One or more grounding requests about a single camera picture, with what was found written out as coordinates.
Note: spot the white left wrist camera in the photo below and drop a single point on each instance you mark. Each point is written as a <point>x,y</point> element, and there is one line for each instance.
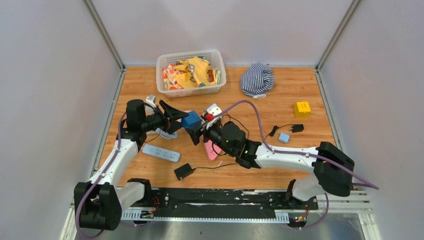
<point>151,101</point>

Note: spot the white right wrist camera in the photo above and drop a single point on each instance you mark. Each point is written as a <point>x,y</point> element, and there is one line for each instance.
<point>210,116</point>

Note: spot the light blue charger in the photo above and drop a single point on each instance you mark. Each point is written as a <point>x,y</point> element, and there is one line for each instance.
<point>283,138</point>

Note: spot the yellow cube socket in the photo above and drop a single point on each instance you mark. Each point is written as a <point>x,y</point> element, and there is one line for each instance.
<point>302,109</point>

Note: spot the aluminium frame rail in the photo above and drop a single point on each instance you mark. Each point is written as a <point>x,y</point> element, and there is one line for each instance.
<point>92,10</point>

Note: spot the blue cube socket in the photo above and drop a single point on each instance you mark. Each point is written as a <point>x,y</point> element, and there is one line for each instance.
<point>191,122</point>

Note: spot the yellow patterned clothes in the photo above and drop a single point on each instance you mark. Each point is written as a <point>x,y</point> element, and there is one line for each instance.
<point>194,72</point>

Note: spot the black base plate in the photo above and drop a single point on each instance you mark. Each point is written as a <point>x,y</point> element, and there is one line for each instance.
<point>213,204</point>

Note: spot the white plastic basket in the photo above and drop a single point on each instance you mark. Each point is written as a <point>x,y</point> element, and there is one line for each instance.
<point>213,56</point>

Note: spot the small black plug adapter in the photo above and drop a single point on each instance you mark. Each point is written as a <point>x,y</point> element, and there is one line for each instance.
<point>296,128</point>

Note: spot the white power strip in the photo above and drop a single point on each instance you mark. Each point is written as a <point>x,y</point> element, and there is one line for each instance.
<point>161,153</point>

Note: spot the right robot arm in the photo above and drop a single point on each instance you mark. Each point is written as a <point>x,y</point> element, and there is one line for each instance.
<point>330,170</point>

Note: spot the black power adapter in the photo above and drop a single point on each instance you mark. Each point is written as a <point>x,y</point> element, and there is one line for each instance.
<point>183,171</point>

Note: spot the pink triangular power strip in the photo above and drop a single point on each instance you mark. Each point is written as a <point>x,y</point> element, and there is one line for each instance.
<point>212,151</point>

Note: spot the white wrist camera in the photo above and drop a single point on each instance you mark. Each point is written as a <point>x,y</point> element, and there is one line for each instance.
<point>210,116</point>
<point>151,101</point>

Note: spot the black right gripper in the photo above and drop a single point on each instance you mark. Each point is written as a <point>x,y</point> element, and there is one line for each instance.
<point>196,135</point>

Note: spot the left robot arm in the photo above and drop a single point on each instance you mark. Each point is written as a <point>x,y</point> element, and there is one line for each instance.
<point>99,204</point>

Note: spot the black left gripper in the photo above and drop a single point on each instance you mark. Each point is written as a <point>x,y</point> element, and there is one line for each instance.
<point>168,119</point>

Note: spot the blue white striped cloth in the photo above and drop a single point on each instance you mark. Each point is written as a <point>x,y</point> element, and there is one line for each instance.
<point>257,81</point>

